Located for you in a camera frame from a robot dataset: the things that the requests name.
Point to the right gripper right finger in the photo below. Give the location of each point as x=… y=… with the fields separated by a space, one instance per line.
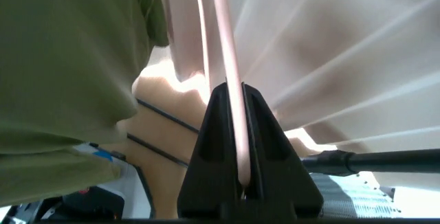
x=282 y=176

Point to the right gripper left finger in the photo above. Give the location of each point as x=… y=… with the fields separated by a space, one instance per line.
x=209 y=176

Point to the pink clothes hanger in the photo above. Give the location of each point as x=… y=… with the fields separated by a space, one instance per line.
x=233 y=79

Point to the green shirt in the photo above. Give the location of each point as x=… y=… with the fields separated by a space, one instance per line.
x=68 y=62

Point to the white laundry basket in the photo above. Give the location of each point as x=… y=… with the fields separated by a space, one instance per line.
x=350 y=196

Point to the black clothes rack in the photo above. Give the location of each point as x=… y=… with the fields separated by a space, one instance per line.
x=395 y=161

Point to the beige curtain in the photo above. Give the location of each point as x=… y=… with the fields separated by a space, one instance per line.
x=326 y=45

